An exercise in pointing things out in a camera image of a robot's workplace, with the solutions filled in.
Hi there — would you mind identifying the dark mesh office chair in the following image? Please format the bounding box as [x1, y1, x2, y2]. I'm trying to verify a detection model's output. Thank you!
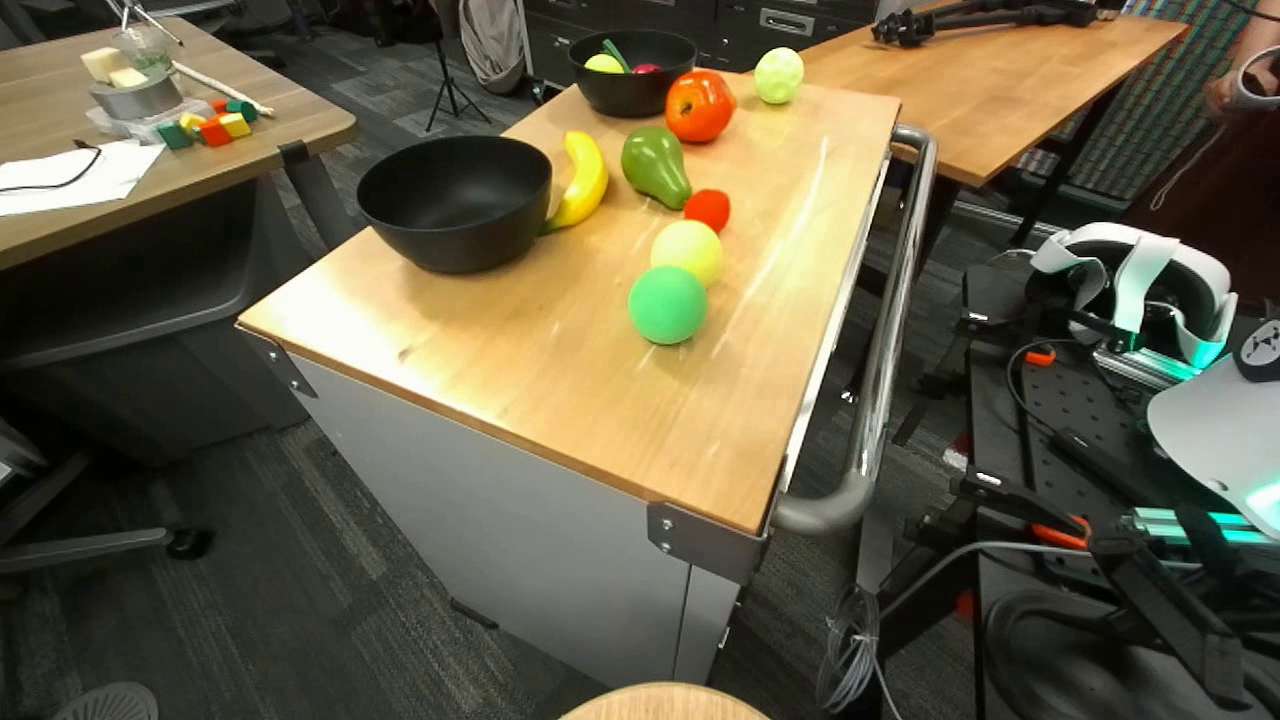
[0, 184, 318, 579]

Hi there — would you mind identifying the wooden conference table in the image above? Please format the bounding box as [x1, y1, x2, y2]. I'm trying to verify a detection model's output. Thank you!
[0, 12, 361, 277]

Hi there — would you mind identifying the orange clamp handle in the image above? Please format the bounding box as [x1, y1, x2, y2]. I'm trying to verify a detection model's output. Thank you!
[1023, 517, 1098, 556]

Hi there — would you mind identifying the large black bowl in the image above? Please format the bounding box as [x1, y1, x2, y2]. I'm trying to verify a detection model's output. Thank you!
[569, 28, 702, 122]

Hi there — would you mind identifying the black tripod stand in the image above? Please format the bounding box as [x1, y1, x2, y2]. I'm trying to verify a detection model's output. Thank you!
[422, 0, 499, 136]

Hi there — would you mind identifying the round wooden stool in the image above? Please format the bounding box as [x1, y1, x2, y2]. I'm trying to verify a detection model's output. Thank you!
[558, 677, 776, 720]

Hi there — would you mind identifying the white paper sheet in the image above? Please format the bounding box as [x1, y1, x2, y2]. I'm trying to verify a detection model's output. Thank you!
[0, 136, 168, 219]

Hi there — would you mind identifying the small green toy piece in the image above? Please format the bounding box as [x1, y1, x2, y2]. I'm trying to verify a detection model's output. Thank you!
[151, 91, 265, 152]

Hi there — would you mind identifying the yellow-green ball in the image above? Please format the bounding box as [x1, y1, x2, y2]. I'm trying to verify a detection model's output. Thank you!
[650, 215, 732, 294]

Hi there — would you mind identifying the white headset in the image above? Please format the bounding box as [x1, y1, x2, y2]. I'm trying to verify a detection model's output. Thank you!
[1021, 215, 1245, 394]

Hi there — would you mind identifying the yellow toy banana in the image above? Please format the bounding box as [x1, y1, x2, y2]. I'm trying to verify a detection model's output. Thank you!
[543, 130, 617, 231]

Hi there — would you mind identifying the small dark red toy fruit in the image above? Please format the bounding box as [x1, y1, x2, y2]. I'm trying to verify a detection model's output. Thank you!
[598, 35, 669, 81]

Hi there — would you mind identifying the wooden side table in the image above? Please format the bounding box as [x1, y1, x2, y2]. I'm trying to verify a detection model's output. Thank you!
[798, 9, 1191, 191]

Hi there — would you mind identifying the red toy strawberry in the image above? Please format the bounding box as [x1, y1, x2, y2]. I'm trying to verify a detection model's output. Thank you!
[679, 184, 738, 235]

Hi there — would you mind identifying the clear plastic cup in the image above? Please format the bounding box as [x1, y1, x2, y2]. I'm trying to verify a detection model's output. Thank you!
[76, 25, 185, 96]

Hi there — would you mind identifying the white tube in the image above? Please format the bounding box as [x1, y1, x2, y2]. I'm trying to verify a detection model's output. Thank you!
[168, 56, 282, 122]

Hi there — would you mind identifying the light green toy apple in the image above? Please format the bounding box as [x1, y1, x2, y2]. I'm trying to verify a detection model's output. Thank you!
[748, 45, 814, 112]

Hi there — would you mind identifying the small yellow toy piece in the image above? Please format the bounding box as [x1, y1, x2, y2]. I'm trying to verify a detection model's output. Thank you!
[177, 106, 257, 145]

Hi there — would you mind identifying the small black bowl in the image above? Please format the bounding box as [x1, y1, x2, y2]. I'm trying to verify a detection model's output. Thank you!
[352, 134, 558, 282]

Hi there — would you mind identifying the orange-red toy fruit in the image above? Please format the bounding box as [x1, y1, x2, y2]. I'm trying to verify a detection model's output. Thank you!
[659, 69, 742, 149]

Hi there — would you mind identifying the green toy pear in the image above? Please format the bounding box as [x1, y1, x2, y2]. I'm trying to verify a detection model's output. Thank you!
[619, 124, 697, 215]

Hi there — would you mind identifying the black articulated bar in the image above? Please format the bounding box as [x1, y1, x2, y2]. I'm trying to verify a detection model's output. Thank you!
[868, 0, 1105, 52]

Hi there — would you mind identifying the steel tool cabinet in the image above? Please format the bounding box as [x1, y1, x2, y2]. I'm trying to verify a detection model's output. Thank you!
[257, 124, 939, 688]

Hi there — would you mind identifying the green ball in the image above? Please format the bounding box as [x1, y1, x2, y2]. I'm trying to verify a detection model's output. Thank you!
[623, 264, 712, 352]

